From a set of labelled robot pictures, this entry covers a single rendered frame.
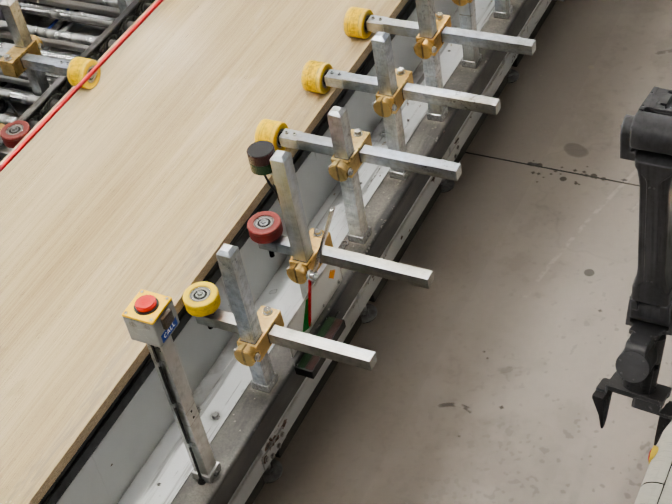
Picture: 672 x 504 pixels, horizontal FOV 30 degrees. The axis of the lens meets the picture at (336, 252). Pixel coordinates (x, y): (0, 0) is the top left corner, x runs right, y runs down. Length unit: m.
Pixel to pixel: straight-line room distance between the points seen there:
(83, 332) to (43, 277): 0.22
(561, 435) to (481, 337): 0.43
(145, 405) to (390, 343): 1.19
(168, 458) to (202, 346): 0.28
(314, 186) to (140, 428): 0.85
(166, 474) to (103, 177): 0.79
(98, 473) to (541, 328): 1.58
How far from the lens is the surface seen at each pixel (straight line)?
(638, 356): 2.13
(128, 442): 2.80
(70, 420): 2.64
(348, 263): 2.84
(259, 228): 2.90
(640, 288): 2.13
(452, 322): 3.84
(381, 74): 3.07
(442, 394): 3.66
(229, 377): 2.98
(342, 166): 2.92
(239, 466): 2.75
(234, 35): 3.55
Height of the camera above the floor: 2.82
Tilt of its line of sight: 43 degrees down
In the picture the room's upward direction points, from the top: 12 degrees counter-clockwise
